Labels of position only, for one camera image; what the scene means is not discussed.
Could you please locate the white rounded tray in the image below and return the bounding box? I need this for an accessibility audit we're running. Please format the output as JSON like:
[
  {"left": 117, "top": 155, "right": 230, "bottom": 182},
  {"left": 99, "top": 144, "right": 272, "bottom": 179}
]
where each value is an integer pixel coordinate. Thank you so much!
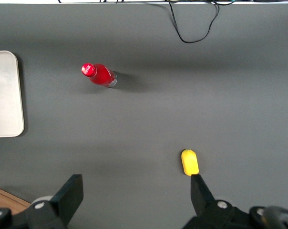
[{"left": 0, "top": 50, "right": 25, "bottom": 138}]

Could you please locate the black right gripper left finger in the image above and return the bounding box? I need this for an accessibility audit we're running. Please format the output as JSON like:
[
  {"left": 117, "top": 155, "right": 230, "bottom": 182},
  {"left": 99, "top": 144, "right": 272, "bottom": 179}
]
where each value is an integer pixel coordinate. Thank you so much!
[{"left": 26, "top": 174, "right": 84, "bottom": 229}]

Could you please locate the yellow plastic lemon toy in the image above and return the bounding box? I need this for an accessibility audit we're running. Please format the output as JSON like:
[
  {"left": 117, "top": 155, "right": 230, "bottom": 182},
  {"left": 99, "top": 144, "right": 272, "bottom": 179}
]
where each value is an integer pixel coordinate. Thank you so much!
[{"left": 181, "top": 148, "right": 200, "bottom": 177}]

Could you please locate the black looped cable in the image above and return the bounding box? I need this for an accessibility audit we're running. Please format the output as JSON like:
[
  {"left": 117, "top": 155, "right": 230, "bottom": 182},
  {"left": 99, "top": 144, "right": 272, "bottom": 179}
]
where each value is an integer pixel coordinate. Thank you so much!
[{"left": 168, "top": 0, "right": 220, "bottom": 44}]

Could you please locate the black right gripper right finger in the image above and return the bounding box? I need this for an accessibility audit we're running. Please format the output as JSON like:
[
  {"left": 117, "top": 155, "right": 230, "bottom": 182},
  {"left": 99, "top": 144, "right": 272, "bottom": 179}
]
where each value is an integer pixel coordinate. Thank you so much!
[{"left": 182, "top": 174, "right": 254, "bottom": 229}]

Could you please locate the red cola bottle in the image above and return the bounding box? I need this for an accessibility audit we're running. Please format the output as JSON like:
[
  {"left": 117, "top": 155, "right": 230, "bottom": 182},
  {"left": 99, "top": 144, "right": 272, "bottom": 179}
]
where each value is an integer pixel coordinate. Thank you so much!
[{"left": 81, "top": 62, "right": 118, "bottom": 88}]

